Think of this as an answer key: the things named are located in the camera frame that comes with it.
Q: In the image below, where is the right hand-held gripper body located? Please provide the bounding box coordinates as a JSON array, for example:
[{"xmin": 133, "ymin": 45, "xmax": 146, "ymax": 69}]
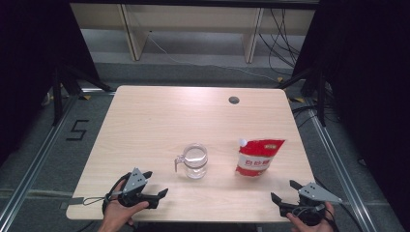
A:
[{"xmin": 279, "ymin": 182, "xmax": 343, "ymax": 226}]

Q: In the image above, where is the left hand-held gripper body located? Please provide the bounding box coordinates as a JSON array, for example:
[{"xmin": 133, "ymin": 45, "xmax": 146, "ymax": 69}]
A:
[{"xmin": 110, "ymin": 167, "xmax": 160, "ymax": 210}]

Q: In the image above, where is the clear glass jar with lid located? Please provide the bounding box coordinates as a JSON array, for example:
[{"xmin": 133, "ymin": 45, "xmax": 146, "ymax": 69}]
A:
[{"xmin": 174, "ymin": 143, "xmax": 209, "ymax": 180}]

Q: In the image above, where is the red and white pouch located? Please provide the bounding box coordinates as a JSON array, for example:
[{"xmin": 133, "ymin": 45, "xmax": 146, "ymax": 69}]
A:
[{"xmin": 235, "ymin": 138, "xmax": 286, "ymax": 178}]

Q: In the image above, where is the person's right hand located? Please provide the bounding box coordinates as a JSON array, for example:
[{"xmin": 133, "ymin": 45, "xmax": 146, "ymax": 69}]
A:
[{"xmin": 286, "ymin": 202, "xmax": 337, "ymax": 232}]

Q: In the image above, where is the person's left hand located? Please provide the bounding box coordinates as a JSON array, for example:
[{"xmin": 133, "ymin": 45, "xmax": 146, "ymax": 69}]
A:
[{"xmin": 102, "ymin": 181, "xmax": 151, "ymax": 227}]

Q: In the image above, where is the grey tape strip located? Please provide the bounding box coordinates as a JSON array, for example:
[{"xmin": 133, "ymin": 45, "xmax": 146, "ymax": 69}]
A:
[{"xmin": 59, "ymin": 196, "xmax": 85, "ymax": 210}]

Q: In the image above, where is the black metal stand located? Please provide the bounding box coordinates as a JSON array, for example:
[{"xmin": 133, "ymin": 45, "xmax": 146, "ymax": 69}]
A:
[
  {"xmin": 277, "ymin": 67, "xmax": 328, "ymax": 128},
  {"xmin": 51, "ymin": 66, "xmax": 114, "ymax": 127}
]

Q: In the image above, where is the black curtain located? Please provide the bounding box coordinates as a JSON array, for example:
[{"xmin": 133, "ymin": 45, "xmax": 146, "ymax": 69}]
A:
[
  {"xmin": 0, "ymin": 0, "xmax": 101, "ymax": 162},
  {"xmin": 291, "ymin": 0, "xmax": 410, "ymax": 226}
]

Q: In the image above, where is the light wooden shelf unit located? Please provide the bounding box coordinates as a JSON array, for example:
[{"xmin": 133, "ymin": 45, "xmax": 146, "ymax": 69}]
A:
[{"xmin": 70, "ymin": 3, "xmax": 317, "ymax": 64}]

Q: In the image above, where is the metal floor rail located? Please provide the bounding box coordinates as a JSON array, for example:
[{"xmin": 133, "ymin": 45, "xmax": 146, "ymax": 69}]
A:
[
  {"xmin": 0, "ymin": 93, "xmax": 80, "ymax": 231},
  {"xmin": 304, "ymin": 102, "xmax": 376, "ymax": 232}
]

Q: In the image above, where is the black left gripper strap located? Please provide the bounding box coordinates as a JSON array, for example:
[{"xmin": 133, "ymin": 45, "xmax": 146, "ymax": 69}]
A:
[{"xmin": 82, "ymin": 173, "xmax": 131, "ymax": 217}]

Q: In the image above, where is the black cable bundle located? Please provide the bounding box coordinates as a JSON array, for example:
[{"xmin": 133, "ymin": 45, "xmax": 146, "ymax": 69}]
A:
[{"xmin": 259, "ymin": 8, "xmax": 303, "ymax": 76}]

